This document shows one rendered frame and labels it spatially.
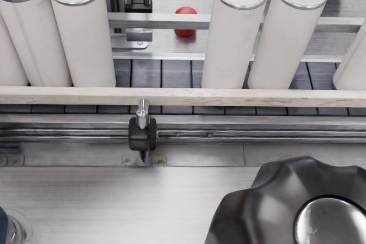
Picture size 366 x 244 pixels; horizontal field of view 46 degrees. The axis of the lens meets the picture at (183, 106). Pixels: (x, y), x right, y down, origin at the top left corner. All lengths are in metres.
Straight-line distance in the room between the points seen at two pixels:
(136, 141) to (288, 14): 0.20
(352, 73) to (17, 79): 0.39
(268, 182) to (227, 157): 0.39
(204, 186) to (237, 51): 0.15
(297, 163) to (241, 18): 0.27
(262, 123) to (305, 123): 0.05
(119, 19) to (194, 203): 0.22
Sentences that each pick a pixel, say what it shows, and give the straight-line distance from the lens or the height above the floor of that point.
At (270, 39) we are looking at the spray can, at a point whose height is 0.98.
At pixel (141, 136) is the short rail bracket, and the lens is 0.46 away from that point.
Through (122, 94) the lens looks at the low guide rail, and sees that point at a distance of 0.49.
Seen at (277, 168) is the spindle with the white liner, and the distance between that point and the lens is 0.17.
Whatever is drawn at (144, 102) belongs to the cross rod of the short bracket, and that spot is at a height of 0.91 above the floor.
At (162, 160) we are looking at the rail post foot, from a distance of 0.54.
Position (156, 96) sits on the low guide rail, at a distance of 0.49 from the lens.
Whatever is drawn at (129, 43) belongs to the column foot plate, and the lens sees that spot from 0.65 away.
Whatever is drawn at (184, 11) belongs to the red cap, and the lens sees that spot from 0.65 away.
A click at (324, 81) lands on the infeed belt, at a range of 0.59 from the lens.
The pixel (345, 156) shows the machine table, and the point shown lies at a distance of 0.60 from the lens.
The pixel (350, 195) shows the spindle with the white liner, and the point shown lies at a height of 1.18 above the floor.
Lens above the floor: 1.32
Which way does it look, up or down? 56 degrees down
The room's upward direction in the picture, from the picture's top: 6 degrees clockwise
